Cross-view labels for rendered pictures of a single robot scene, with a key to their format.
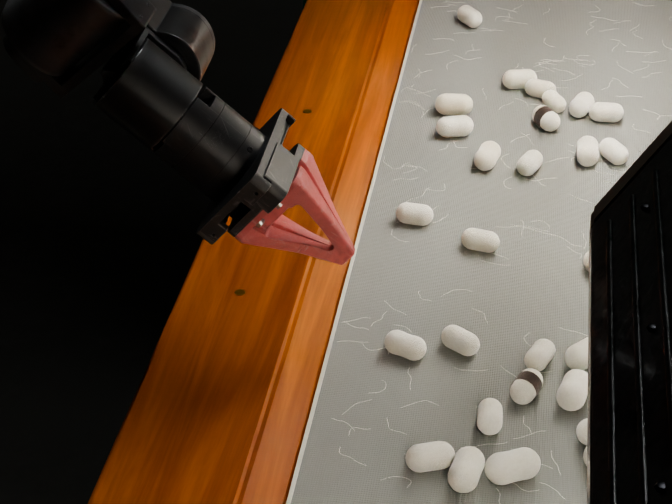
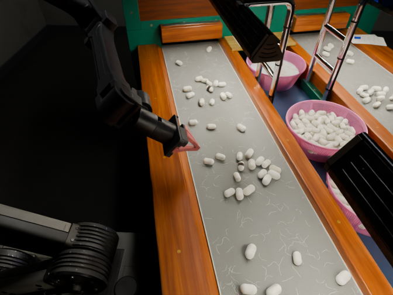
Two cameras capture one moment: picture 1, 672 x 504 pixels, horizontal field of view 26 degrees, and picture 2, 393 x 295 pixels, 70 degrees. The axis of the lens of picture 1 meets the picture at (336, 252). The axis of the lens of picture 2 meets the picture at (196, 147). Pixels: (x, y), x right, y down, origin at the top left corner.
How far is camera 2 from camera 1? 0.39 m
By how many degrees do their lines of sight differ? 20
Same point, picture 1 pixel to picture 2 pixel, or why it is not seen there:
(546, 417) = (247, 172)
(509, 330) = (228, 150)
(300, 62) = (146, 83)
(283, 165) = (183, 133)
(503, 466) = (248, 191)
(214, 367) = (168, 181)
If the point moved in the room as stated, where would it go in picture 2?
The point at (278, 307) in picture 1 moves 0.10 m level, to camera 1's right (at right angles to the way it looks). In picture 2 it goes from (175, 159) to (206, 151)
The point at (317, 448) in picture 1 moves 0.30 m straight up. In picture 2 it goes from (200, 196) to (202, 109)
